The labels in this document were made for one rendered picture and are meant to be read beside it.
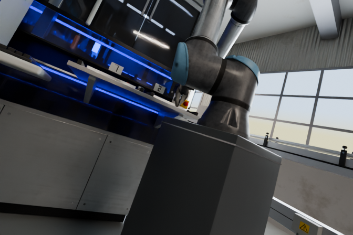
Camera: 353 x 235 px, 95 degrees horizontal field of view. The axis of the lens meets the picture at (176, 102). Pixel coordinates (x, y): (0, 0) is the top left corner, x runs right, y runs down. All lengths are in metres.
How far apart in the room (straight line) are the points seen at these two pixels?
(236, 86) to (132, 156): 0.97
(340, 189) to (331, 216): 0.34
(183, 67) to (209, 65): 0.07
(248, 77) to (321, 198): 2.61
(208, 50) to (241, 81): 0.12
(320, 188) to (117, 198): 2.49
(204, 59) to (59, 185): 1.13
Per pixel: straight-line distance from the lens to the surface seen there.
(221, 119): 0.43
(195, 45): 0.49
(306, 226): 1.34
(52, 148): 1.24
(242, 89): 0.47
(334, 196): 2.97
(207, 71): 0.45
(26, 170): 1.30
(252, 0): 0.81
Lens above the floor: 0.76
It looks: 10 degrees up
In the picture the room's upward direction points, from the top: 20 degrees clockwise
